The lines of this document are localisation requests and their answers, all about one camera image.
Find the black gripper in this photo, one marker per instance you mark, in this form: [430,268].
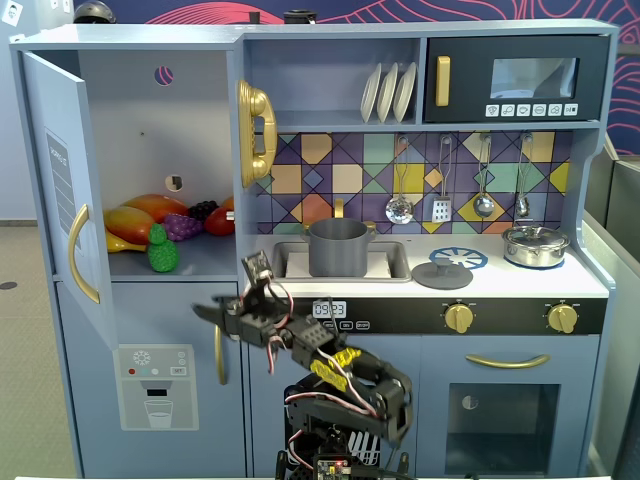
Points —
[243,324]

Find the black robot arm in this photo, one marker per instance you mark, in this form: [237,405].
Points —
[390,395]

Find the green toy pineapple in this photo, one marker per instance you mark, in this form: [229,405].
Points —
[162,255]

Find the blue cabinet door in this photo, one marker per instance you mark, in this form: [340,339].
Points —
[40,100]

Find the red toy fruit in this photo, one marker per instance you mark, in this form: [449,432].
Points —
[217,222]

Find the purple toy grapes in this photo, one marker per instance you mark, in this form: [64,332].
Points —
[182,227]

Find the blue dishwasher door with decal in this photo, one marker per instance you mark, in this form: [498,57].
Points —
[260,400]

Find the dark toy grapes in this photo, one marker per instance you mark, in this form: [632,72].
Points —
[202,210]

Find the orange toy fruit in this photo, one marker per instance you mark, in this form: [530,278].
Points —
[229,202]

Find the digital clock display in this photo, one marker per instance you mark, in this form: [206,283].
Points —
[335,309]

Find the yellow toy banana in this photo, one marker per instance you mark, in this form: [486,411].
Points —
[120,245]

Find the orange red toy mango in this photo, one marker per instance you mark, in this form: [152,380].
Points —
[160,205]

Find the yellow red toy mango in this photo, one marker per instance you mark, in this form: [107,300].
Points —
[127,222]

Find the gray plastic pot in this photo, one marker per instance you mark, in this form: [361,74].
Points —
[337,250]

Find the blue freezer door with dispenser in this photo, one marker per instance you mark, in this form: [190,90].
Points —
[90,375]

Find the gold toy faucet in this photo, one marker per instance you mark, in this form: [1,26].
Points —
[339,207]

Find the gray toy sink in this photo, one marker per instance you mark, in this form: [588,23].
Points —
[397,260]

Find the gold toy telephone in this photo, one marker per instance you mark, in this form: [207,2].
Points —
[265,125]

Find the robot controller board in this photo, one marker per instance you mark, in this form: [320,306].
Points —
[331,467]

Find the metal skimmer utensil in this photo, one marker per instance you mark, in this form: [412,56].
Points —
[399,210]

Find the gray pot lid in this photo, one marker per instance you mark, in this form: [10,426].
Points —
[442,277]

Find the gold stove knob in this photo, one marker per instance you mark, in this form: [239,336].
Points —
[562,318]
[459,317]

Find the metal slotted spatula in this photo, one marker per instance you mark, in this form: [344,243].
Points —
[441,211]

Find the blue oven door with window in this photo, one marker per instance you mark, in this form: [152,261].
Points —
[435,425]

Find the blue toy play kitchen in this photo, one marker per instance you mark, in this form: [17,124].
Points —
[330,75]

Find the white toy plate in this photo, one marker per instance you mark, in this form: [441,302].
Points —
[371,95]
[387,92]
[405,90]

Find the metal ladle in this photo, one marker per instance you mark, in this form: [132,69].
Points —
[483,206]

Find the black round object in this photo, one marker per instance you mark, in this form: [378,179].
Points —
[299,17]

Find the hanging silver whisk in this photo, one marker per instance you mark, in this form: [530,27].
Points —
[522,206]

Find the steel pot with lid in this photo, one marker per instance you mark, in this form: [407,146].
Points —
[535,250]

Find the black helmet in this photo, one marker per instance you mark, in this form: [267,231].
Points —
[95,12]

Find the black toy microwave door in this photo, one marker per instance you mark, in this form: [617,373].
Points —
[465,75]

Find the white paper portrait print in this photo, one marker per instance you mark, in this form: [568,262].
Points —
[12,12]

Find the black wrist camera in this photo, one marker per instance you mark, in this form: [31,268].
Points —
[257,267]

